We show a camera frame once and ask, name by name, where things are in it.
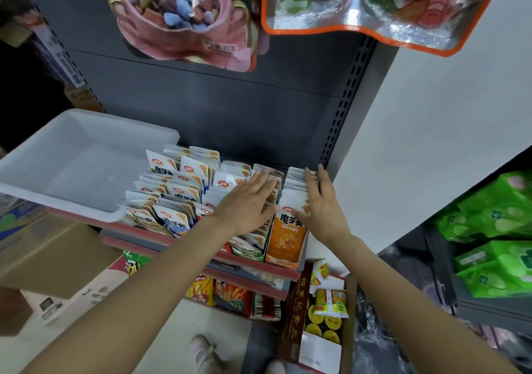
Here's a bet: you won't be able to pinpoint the black plastic wrapped bundle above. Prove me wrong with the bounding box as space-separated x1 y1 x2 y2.
353 245 532 374

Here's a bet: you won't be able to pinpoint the red display box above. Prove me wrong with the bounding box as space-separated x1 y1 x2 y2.
199 160 253 254

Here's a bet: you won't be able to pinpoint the yellow snack packets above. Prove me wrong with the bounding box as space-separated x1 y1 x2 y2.
303 260 350 337

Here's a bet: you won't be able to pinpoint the white pink carton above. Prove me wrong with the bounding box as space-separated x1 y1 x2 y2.
21 257 130 329

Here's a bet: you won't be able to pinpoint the blue konjac snack packet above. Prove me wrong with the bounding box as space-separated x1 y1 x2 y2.
154 203 194 238

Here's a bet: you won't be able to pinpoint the white blue carton box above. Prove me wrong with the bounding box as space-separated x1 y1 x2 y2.
25 16 88 88

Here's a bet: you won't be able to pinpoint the person's left hand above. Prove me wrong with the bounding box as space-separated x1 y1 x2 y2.
209 170 281 238

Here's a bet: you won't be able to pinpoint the stack of green packs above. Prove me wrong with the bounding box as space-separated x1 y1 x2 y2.
434 170 532 298

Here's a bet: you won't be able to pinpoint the dark red white-label carton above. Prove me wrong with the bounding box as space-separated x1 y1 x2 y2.
277 262 357 374

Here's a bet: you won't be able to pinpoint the blue print cardboard carton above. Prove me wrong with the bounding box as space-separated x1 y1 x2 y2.
0 195 121 300

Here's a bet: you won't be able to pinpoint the orange snack packet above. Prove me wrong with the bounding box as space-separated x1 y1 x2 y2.
266 212 309 269

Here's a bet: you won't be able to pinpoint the hanging pink candy bag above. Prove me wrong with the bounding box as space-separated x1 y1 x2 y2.
108 0 271 73

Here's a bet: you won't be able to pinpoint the green display box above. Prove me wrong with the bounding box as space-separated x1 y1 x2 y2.
228 163 285 263

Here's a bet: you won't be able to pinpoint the orange-edged clear candy bag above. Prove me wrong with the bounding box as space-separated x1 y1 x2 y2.
262 0 510 57

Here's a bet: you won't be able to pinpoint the white plastic bin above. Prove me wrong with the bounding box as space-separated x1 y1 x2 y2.
0 109 181 223

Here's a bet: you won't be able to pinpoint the blue display box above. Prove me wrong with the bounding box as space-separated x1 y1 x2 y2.
152 147 221 239

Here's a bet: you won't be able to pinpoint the person's right forearm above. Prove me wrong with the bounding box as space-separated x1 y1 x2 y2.
336 237 520 374

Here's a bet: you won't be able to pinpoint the person's right hand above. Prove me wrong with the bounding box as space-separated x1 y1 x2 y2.
295 163 354 250

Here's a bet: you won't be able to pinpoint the green snack bag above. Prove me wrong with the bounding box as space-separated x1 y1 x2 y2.
123 252 152 275

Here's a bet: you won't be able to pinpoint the person's left shoe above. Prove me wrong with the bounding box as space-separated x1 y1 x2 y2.
190 335 221 374

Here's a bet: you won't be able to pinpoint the person's left forearm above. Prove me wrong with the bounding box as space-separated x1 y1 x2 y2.
21 224 238 374

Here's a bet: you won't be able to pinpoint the orange display box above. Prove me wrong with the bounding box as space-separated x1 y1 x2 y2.
264 167 310 271

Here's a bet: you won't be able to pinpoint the row of orange chip bags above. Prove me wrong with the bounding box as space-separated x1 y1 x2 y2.
185 274 284 322

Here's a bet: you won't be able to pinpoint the plain brown cardboard carton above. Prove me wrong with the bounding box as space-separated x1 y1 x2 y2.
65 85 105 113

